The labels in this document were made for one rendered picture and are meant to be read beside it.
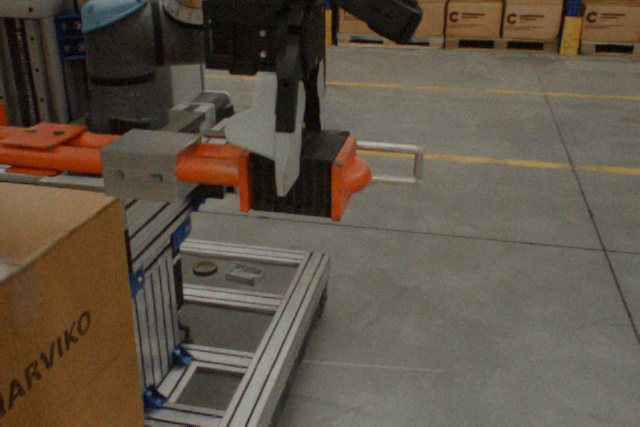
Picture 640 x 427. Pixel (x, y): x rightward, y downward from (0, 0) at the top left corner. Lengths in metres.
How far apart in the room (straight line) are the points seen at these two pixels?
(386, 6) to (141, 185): 0.25
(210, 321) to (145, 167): 1.61
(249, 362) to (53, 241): 1.24
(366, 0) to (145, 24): 0.75
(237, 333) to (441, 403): 0.67
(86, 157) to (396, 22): 0.29
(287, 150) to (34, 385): 0.42
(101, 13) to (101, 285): 0.51
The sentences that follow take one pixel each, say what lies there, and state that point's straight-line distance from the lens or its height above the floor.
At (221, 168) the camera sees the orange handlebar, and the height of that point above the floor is 1.21.
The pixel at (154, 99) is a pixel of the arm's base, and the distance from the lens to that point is 1.25.
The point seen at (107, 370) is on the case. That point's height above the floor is 0.86.
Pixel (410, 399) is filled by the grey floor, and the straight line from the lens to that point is 2.19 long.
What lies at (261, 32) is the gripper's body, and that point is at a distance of 0.51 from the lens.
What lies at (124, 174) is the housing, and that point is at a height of 1.20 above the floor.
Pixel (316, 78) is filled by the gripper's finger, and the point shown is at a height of 1.27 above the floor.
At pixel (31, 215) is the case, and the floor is 1.07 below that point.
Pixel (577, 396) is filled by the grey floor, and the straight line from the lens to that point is 2.33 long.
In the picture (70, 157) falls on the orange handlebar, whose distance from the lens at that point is 0.61.
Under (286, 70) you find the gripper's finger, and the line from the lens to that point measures 0.49.
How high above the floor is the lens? 1.40
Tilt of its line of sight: 22 degrees down
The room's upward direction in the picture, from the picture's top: straight up
